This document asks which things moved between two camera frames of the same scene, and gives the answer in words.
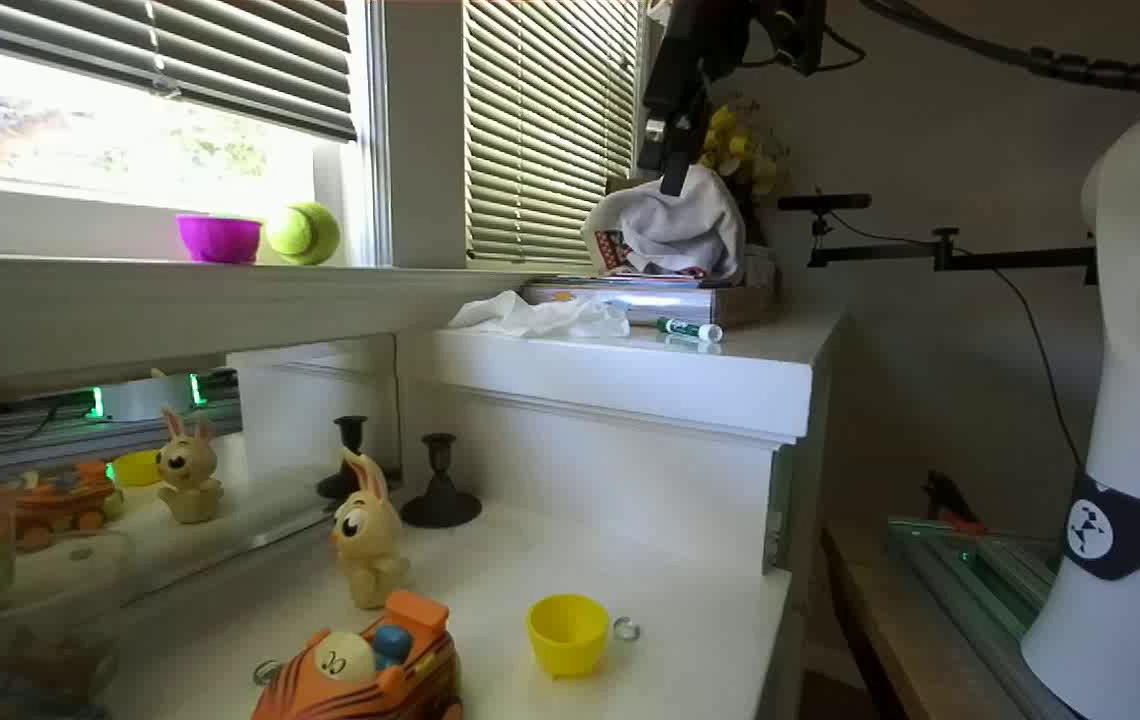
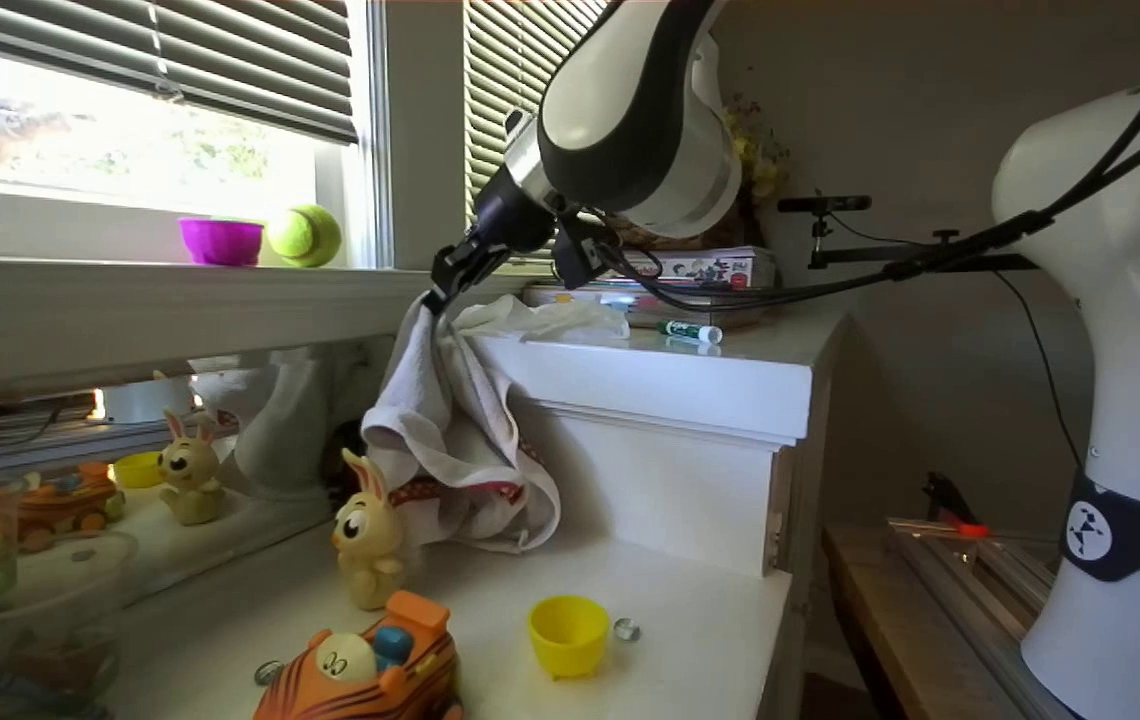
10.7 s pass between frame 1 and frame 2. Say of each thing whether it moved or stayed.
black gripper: moved
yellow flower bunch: stayed
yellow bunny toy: stayed
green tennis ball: stayed
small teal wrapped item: stayed
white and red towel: moved
